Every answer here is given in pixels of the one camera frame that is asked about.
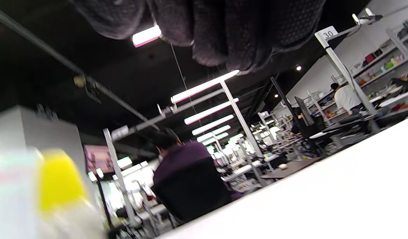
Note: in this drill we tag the person's right hand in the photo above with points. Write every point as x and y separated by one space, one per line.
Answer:
224 26

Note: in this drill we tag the yellow glue cap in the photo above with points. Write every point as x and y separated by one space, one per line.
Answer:
59 179

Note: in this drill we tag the liquid glue bottle yellow base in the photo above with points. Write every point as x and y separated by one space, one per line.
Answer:
74 222

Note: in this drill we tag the clear plastic container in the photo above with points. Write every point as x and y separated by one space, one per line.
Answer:
11 199

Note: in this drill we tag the small white ball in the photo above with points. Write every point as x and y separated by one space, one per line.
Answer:
282 166

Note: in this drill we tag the shelving rack with items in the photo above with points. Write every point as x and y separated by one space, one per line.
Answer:
386 63

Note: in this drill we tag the white post with number sign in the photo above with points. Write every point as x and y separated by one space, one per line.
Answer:
343 69

